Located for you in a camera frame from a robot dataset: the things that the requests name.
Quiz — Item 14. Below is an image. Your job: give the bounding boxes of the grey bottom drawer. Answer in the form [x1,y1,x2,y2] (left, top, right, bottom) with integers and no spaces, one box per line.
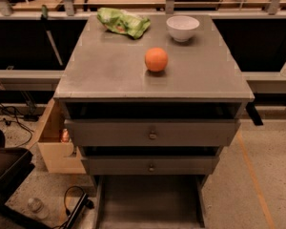
[93,175,209,229]

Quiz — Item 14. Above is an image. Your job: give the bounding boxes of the grey drawer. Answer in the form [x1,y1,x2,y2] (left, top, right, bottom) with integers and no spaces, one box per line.
[82,156,219,176]
[65,119,240,146]
[93,175,209,229]

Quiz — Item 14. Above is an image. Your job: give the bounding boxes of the grey metal drawer cabinet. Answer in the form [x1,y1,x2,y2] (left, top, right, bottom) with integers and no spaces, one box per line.
[53,14,255,189]

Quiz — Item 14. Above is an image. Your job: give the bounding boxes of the grey middle drawer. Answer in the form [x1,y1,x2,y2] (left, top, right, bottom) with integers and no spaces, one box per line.
[82,156,219,176]

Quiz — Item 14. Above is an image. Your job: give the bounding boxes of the grey top drawer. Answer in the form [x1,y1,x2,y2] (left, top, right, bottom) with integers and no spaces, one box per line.
[65,119,240,146]

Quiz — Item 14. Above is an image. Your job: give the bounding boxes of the orange fruit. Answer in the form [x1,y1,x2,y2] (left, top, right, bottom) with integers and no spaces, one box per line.
[145,48,168,73]

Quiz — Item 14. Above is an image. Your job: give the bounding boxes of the orange can in box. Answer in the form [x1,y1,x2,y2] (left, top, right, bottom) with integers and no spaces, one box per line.
[60,129,70,143]

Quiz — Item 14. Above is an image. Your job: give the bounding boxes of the white ceramic bowl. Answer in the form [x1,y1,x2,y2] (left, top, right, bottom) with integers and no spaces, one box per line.
[166,15,200,42]

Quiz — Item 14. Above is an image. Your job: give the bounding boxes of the green chip bag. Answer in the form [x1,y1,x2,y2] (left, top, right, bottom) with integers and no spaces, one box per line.
[97,8,151,39]

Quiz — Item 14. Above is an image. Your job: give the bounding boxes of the cardboard box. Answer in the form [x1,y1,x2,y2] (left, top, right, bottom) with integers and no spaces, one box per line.
[35,99,85,174]

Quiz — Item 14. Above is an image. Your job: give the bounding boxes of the clear plastic water bottle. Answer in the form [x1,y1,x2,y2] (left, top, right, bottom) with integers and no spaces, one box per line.
[28,198,49,219]

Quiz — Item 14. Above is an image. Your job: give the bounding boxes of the black office chair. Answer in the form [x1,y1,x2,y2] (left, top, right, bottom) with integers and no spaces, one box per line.
[0,130,51,229]

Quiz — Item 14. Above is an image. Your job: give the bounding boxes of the black power strip with cable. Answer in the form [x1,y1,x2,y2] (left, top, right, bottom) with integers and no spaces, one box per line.
[59,186,94,229]

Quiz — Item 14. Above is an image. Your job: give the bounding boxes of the black floor cables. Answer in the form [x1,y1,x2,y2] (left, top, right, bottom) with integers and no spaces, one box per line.
[0,81,34,148]

